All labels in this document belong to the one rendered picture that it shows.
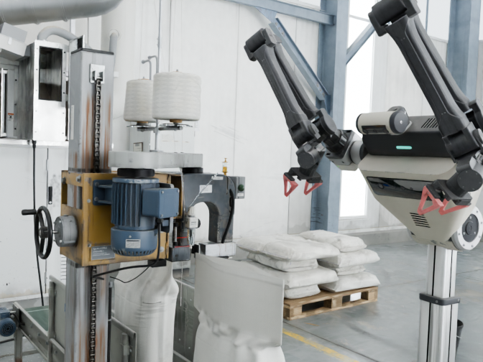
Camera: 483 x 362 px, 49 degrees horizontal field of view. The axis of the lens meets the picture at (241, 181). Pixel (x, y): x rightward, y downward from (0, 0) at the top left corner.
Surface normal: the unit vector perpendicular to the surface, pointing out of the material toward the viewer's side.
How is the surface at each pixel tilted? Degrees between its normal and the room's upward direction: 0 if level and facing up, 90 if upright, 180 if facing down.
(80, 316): 90
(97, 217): 90
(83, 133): 90
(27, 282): 90
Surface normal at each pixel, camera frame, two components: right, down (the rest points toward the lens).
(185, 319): -0.81, 0.00
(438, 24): 0.59, 0.07
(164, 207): 0.87, 0.06
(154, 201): -0.50, 0.03
